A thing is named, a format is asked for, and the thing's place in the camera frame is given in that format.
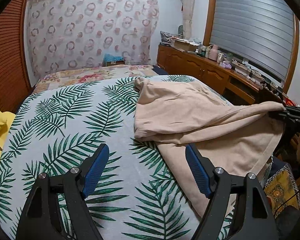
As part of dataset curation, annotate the beige printed t-shirt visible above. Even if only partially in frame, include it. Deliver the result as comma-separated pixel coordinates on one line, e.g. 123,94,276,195
134,77,285,216

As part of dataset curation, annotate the palm leaf print sheet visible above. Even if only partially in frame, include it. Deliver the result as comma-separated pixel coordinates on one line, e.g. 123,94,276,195
0,77,199,239

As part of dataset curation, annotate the long wooden cabinet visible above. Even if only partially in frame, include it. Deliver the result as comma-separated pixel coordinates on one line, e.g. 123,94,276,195
157,44,282,105

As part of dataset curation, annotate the yellow patterned cushion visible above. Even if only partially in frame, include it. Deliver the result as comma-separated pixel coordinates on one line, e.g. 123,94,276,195
264,163,300,218

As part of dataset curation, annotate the purple small object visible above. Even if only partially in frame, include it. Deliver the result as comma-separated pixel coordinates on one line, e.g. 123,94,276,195
219,60,232,69

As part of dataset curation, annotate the grey window blind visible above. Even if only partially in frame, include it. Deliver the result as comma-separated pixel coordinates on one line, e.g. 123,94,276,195
210,0,294,81

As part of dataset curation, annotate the pink thermos jug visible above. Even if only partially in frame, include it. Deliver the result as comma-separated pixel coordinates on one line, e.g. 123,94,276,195
208,44,218,61

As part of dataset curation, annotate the floral quilt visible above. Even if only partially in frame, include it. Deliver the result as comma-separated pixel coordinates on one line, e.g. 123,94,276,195
33,64,158,94

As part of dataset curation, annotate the teal cloth on box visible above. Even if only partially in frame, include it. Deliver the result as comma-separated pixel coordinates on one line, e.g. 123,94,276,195
103,54,125,67

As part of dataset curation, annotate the cardboard box on cabinet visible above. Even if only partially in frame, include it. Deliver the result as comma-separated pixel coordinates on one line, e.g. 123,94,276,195
173,39,199,52

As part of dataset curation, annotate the patterned fabric bag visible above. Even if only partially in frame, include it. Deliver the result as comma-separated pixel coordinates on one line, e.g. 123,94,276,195
160,31,183,45

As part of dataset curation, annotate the circle pattern lace curtain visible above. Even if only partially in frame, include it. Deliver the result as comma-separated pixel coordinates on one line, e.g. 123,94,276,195
26,0,159,79

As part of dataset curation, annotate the beige tied curtain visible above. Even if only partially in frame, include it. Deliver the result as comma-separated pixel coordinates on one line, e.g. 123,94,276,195
183,0,195,40

